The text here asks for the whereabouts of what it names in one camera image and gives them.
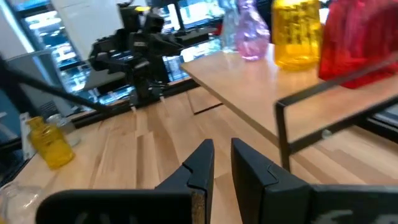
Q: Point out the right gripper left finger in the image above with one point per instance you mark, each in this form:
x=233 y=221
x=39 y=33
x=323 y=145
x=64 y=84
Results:
x=124 y=207

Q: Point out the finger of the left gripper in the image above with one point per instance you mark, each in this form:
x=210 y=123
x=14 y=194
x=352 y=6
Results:
x=154 y=25
x=130 y=18

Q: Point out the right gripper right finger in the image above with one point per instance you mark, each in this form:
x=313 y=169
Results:
x=280 y=202

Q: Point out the tall clear glass vase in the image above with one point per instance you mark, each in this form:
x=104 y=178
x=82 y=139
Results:
x=228 y=28

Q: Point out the wide yellow glass vase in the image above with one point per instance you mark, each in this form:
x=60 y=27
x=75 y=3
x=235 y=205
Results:
x=51 y=146

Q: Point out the small pink glass vase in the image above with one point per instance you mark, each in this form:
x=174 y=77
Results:
x=252 y=37

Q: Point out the round clear glass vase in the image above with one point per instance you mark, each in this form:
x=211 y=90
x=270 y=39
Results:
x=66 y=124

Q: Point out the small clear glass vase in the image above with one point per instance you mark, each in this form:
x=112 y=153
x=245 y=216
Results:
x=18 y=202

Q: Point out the yellow ribbed glass vase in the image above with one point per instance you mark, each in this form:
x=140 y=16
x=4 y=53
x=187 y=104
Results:
x=297 y=37

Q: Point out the slim red glass vase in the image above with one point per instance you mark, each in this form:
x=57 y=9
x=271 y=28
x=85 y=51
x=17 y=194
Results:
x=357 y=40

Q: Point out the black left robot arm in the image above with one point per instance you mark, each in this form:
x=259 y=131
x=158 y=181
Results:
x=146 y=87

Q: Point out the black aluminium table frame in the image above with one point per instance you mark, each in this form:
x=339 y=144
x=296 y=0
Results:
x=102 y=115

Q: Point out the wooden shelf black metal frame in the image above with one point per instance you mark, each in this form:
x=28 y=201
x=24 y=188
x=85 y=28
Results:
x=248 y=87

